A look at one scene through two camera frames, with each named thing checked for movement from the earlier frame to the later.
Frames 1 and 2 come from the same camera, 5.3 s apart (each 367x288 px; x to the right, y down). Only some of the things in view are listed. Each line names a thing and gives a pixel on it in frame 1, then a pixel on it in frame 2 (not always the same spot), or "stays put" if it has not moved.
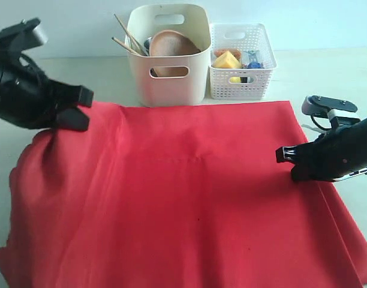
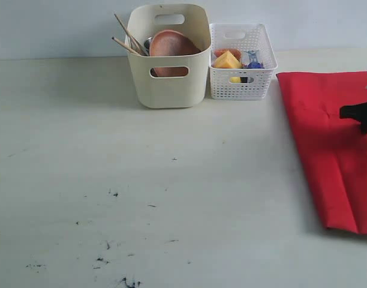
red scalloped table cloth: [174, 195] to [340, 158]
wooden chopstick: [129, 35] stays put
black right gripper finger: [294, 153] to [364, 112]
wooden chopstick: [126, 46] stays put
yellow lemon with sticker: [235, 79] stays put
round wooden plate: [167, 42] stays put
